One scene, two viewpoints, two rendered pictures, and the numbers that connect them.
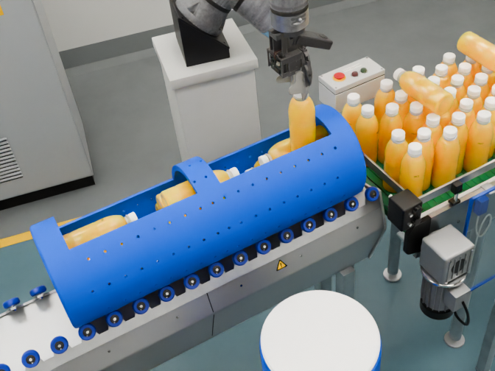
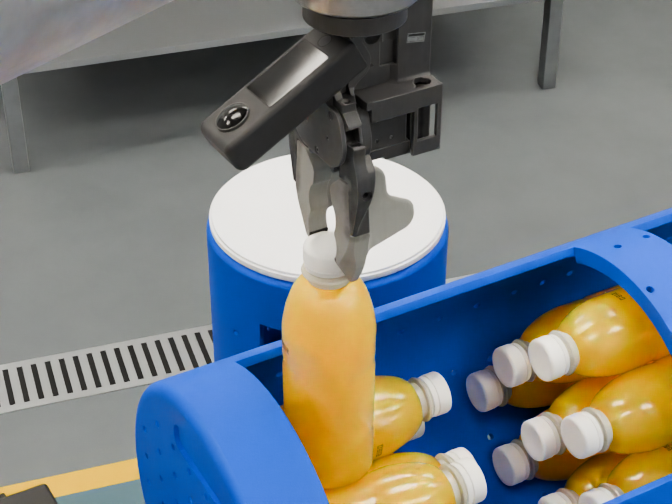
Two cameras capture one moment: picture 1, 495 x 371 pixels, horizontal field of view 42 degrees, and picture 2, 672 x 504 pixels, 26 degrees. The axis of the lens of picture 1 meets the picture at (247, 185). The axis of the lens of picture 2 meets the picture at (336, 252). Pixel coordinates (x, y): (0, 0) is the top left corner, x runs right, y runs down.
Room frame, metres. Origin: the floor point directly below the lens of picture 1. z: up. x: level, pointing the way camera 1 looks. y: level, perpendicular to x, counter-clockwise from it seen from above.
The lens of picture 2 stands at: (2.29, -0.25, 1.95)
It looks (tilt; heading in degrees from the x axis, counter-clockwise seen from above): 34 degrees down; 174
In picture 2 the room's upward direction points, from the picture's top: straight up
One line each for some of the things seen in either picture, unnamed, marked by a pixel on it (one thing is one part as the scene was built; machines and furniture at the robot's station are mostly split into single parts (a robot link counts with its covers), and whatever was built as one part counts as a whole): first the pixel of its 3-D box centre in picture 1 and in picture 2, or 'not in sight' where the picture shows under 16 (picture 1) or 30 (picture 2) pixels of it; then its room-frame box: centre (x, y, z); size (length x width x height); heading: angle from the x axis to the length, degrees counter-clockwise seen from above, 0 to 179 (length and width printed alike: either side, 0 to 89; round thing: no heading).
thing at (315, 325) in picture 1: (320, 338); (327, 213); (0.85, -0.12, 1.03); 0.28 x 0.28 x 0.01
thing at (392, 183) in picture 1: (372, 165); not in sight; (1.49, -0.39, 0.96); 0.40 x 0.01 x 0.03; 24
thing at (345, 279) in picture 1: (344, 322); not in sight; (1.37, -0.29, 0.31); 0.06 x 0.06 x 0.63; 24
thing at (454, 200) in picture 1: (455, 193); not in sight; (1.35, -0.61, 0.94); 0.03 x 0.02 x 0.08; 114
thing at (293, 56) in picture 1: (289, 48); (363, 75); (1.39, -0.14, 1.49); 0.09 x 0.08 x 0.12; 114
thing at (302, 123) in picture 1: (302, 123); (328, 366); (1.40, -0.17, 1.24); 0.07 x 0.07 x 0.19
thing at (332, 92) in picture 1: (351, 85); not in sight; (1.81, -0.39, 1.05); 0.20 x 0.10 x 0.10; 114
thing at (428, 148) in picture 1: (420, 160); not in sight; (1.45, -0.53, 1.00); 0.07 x 0.07 x 0.19
